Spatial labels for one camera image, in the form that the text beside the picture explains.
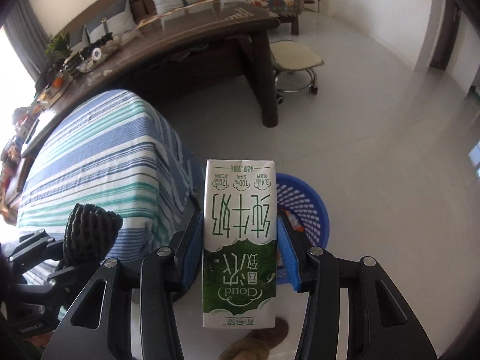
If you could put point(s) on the black phone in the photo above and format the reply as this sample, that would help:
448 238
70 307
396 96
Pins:
33 133

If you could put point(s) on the blue plastic basket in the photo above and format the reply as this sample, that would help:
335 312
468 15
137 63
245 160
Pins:
311 210

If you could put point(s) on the dark wooden coffee table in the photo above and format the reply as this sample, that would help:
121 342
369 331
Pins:
168 41

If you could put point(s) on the glass tea tray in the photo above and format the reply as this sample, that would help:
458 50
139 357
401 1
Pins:
93 62

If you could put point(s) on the grey curtain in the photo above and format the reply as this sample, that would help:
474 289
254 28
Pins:
26 33

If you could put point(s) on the brown fuzzy slipper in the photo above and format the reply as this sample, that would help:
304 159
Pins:
255 341

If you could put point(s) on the white tape roll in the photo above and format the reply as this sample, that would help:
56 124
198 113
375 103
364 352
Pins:
97 53

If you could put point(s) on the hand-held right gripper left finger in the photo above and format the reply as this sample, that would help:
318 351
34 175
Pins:
189 247

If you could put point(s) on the green potted plant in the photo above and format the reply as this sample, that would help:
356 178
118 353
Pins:
58 45

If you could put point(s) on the cluster of toiletry bottles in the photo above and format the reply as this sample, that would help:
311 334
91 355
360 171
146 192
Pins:
11 150

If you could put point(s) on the black knitted cloth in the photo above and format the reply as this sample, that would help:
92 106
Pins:
90 228

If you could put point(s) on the dark wooden door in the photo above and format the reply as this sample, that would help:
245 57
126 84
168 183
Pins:
446 41

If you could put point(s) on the green white milk carton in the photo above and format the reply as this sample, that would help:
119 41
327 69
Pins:
240 240

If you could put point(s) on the beige rolling stool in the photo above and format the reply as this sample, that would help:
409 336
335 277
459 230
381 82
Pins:
296 54

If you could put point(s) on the floral sofa cover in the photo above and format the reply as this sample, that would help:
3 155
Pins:
285 2

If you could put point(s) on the orange fruit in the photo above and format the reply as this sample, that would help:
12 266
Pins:
58 81

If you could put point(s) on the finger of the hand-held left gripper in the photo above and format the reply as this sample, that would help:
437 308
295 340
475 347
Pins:
63 279
32 245

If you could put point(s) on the glass fruit bowl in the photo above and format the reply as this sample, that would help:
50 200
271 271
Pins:
56 84

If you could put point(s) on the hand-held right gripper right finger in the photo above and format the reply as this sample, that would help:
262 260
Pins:
288 247

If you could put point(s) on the blue green striped tablecloth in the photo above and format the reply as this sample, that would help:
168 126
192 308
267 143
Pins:
93 150

